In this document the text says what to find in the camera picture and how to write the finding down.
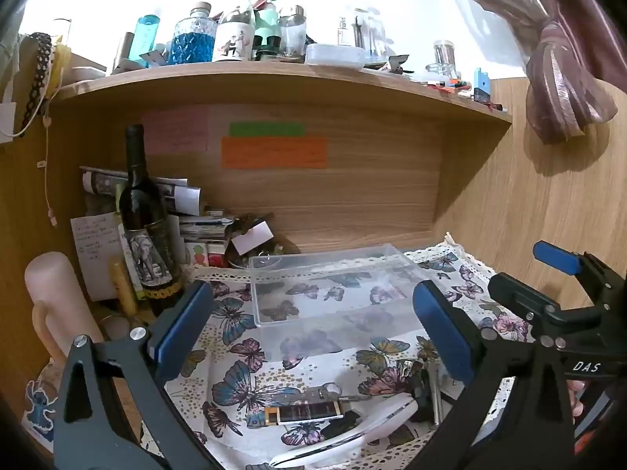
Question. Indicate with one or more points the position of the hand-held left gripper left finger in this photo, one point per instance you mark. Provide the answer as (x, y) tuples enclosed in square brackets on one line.
[(181, 325)]

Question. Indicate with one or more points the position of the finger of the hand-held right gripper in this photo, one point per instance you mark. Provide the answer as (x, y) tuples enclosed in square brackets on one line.
[(556, 257), (519, 293)]

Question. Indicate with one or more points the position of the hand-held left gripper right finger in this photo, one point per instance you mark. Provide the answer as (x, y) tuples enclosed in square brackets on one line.
[(441, 333)]

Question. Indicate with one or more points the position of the black key fob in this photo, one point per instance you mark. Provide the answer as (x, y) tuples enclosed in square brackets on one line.
[(416, 387)]

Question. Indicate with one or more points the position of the white electric shaver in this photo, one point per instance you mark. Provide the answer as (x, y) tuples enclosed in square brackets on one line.
[(387, 423)]

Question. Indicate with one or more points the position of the clear plastic container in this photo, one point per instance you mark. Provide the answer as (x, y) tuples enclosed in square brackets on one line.
[(333, 284)]

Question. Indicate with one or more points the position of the small black object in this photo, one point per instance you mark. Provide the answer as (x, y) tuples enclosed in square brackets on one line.
[(340, 426)]

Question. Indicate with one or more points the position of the striped rectangular lighter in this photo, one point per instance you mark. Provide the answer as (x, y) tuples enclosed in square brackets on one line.
[(303, 412)]

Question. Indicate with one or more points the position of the person's right hand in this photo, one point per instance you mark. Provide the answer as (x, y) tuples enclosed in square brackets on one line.
[(576, 399)]

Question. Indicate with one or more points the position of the yellow candle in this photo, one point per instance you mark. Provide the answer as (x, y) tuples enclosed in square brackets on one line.
[(125, 289)]

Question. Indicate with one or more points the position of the stack of books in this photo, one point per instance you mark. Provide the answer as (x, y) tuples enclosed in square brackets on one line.
[(205, 237)]

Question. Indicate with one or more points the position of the dark wine bottle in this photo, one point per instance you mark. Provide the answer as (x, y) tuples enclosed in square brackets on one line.
[(144, 235)]

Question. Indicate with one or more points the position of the white handwritten note paper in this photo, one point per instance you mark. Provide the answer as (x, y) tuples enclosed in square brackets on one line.
[(95, 254)]

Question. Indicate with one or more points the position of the white paper tag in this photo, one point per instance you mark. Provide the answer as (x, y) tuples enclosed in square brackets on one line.
[(252, 239)]

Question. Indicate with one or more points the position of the pale pink cylinder object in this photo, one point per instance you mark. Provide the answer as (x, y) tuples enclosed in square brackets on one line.
[(54, 298)]

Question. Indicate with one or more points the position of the butterfly print tablecloth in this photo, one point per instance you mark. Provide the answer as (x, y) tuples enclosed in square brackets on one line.
[(313, 362)]

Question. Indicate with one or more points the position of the rolled newspaper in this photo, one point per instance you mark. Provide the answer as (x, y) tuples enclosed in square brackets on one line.
[(103, 183)]

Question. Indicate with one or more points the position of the blue cartoon sticker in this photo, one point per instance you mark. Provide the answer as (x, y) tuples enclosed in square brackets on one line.
[(41, 411)]

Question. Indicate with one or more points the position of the blue plastic box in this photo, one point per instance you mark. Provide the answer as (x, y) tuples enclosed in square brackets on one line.
[(481, 84)]

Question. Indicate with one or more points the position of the pink sticky note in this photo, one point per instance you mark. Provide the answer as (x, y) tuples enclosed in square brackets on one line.
[(174, 129)]

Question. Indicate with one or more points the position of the orange sticky note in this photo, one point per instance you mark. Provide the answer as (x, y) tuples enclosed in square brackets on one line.
[(274, 152)]

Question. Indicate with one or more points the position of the mauve curtain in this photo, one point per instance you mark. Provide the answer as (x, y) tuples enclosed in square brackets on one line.
[(553, 58)]

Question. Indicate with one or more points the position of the green sticky note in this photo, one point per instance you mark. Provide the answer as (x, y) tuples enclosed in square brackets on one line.
[(267, 129)]

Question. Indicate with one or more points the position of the wooden shelf board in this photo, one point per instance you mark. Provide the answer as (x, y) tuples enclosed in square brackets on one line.
[(274, 85)]

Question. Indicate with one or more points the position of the cardboard tube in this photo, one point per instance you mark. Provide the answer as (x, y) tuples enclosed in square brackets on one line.
[(123, 51)]

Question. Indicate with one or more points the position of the yellow cloth item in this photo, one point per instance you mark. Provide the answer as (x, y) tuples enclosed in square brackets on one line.
[(61, 68)]

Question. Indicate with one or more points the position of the blue diamond glass bottle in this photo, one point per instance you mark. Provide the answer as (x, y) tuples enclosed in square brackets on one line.
[(193, 39)]

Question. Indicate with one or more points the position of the turquoise bottle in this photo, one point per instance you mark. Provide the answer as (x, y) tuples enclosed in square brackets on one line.
[(144, 39)]

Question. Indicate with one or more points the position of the clear packet of tools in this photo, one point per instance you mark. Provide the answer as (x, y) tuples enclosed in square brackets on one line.
[(362, 34)]

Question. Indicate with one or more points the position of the clear bottle with white label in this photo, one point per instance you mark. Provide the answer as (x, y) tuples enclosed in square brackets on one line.
[(235, 34)]

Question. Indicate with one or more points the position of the white lidded plastic box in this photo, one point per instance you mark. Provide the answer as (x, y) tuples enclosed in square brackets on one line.
[(335, 55)]

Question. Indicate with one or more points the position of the black lace headband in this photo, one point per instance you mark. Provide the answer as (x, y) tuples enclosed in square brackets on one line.
[(38, 63)]

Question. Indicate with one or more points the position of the mint green bottle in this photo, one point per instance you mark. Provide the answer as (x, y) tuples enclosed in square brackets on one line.
[(267, 24)]

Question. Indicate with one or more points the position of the clear glass jar metal lid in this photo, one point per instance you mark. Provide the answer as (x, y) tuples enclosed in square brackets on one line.
[(293, 32)]

